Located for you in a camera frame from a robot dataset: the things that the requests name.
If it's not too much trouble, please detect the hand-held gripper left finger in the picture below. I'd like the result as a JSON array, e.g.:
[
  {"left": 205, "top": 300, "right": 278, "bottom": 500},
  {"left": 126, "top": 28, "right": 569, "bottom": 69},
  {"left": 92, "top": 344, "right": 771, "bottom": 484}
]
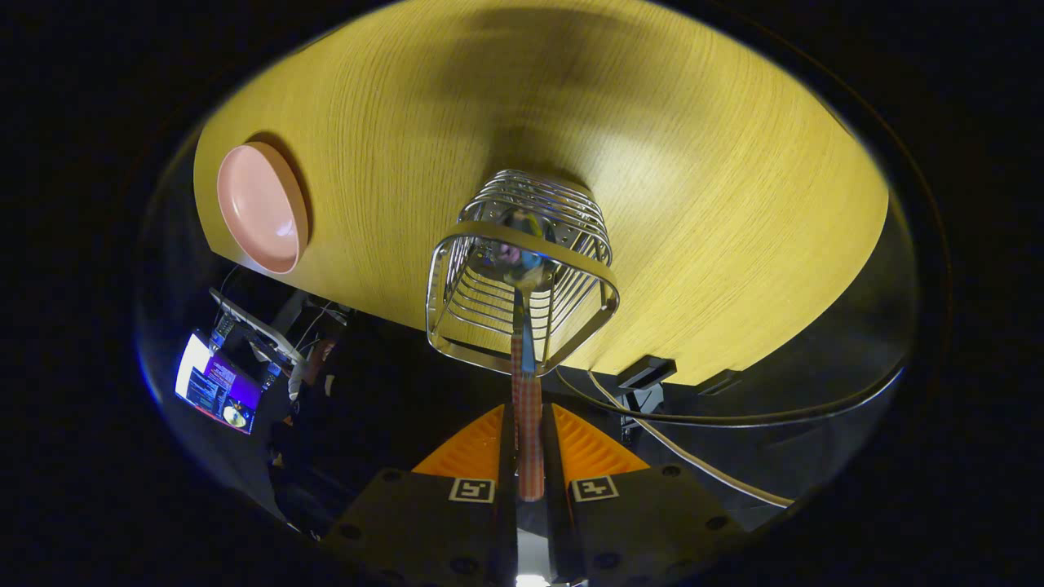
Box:
[{"left": 322, "top": 404, "right": 518, "bottom": 587}]

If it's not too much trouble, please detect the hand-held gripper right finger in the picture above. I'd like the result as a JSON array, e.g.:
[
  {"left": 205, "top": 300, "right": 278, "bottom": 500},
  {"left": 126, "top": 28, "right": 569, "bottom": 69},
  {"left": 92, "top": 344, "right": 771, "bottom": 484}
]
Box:
[{"left": 542, "top": 404, "right": 748, "bottom": 587}]

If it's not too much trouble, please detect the spoon with checked handle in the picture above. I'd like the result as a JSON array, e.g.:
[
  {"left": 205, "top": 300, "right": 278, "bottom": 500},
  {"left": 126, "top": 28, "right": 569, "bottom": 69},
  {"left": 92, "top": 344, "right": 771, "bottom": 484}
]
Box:
[{"left": 489, "top": 208, "right": 557, "bottom": 502}]

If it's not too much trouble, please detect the metal cutlery drainer basket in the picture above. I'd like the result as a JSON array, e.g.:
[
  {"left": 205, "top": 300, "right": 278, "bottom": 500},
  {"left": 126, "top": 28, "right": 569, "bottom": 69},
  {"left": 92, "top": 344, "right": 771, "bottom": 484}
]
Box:
[{"left": 426, "top": 169, "right": 621, "bottom": 377}]

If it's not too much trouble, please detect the grey laptop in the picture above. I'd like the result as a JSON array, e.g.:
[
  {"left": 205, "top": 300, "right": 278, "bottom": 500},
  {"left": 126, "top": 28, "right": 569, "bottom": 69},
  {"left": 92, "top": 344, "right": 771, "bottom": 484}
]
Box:
[{"left": 210, "top": 288, "right": 304, "bottom": 365}]

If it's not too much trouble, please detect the open laptop with lit screen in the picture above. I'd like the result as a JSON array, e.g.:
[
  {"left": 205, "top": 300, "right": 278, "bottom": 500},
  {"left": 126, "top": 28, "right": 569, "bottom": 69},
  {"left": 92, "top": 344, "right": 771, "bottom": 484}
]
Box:
[{"left": 174, "top": 330, "right": 263, "bottom": 435}]

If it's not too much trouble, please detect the pink plate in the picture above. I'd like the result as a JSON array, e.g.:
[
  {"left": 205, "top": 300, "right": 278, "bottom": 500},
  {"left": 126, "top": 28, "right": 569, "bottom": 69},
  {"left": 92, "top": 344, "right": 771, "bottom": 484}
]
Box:
[{"left": 216, "top": 141, "right": 309, "bottom": 276}]

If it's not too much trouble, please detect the black table bracket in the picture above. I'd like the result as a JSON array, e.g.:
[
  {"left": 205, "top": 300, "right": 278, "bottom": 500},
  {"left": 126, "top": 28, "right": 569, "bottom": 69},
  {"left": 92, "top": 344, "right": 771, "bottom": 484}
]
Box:
[
  {"left": 616, "top": 355, "right": 678, "bottom": 391},
  {"left": 697, "top": 369, "right": 745, "bottom": 396}
]

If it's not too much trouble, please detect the white cable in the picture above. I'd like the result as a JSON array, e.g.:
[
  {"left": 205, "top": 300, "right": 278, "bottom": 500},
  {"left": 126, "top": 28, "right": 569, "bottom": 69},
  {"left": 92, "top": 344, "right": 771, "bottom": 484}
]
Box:
[{"left": 587, "top": 371, "right": 796, "bottom": 509}]

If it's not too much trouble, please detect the black cable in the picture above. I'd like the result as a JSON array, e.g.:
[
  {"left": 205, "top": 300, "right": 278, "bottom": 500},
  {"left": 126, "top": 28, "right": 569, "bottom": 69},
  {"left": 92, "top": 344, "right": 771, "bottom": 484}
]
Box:
[{"left": 555, "top": 365, "right": 908, "bottom": 430}]

